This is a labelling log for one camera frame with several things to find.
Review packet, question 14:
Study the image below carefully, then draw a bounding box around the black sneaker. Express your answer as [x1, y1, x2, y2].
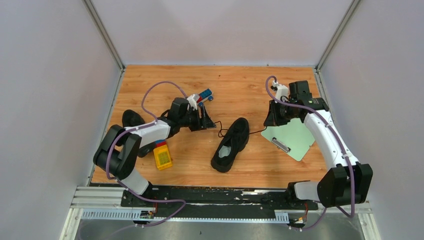
[211, 117, 250, 173]

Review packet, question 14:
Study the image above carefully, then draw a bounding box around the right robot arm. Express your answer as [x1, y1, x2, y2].
[263, 75, 373, 209]

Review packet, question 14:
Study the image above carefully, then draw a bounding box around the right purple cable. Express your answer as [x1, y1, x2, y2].
[264, 75, 357, 220]

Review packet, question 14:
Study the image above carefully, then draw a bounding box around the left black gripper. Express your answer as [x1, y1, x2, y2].
[178, 105, 217, 132]

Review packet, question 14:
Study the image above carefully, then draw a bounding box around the black shoelace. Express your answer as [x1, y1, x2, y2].
[214, 120, 268, 138]

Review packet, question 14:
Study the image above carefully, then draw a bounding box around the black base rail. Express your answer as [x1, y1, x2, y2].
[120, 185, 319, 218]

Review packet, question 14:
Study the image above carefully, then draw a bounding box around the white cable duct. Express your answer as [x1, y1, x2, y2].
[80, 209, 290, 224]

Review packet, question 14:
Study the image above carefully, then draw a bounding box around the yellow toy block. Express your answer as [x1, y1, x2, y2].
[153, 140, 173, 171]

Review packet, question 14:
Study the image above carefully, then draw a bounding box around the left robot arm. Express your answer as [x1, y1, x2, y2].
[93, 97, 216, 207]

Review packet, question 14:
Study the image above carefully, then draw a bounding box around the toy brick car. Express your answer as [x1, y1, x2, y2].
[196, 88, 214, 107]

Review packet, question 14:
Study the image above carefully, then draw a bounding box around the green clipboard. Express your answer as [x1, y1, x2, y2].
[261, 118, 315, 162]

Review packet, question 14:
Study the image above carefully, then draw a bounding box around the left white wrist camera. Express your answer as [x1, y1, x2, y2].
[186, 93, 200, 110]

